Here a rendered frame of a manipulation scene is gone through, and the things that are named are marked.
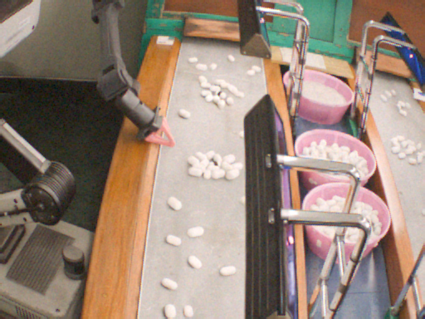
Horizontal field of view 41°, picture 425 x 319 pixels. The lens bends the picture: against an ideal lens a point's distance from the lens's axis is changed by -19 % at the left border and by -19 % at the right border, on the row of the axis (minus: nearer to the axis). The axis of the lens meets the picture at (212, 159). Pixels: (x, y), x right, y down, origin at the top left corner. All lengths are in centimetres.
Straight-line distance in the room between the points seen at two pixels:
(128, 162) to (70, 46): 192
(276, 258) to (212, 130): 104
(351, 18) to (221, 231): 124
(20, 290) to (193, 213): 57
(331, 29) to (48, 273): 147
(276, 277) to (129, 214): 70
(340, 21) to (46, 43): 180
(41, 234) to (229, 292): 72
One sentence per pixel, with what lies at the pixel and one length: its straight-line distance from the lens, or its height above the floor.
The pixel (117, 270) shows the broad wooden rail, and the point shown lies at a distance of 137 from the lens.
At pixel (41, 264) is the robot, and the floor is 47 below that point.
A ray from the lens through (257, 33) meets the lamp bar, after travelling 165.
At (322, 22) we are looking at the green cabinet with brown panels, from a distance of 249.
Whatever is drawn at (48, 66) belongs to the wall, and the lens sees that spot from 363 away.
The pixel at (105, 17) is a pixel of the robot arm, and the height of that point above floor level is 103.
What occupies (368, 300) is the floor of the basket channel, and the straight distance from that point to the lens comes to 154.
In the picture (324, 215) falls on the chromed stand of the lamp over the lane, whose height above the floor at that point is 112.
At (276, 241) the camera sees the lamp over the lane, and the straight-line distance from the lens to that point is 95.
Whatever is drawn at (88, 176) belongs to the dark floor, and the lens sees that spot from 299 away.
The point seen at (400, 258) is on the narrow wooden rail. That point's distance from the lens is 155.
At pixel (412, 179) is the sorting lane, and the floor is 74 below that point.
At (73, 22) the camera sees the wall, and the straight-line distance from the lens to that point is 348.
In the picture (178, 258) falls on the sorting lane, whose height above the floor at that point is 74.
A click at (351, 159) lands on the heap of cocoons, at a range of 192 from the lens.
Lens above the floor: 169
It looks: 32 degrees down
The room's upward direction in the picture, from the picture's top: 8 degrees clockwise
